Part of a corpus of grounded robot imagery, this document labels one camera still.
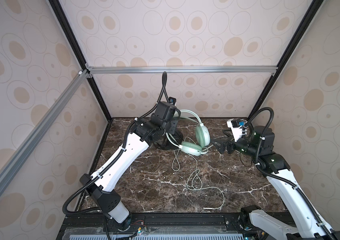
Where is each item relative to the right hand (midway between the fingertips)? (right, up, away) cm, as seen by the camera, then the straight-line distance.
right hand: (218, 135), depth 69 cm
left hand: (-20, +8, 0) cm, 22 cm away
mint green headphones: (-8, 0, -5) cm, 9 cm away
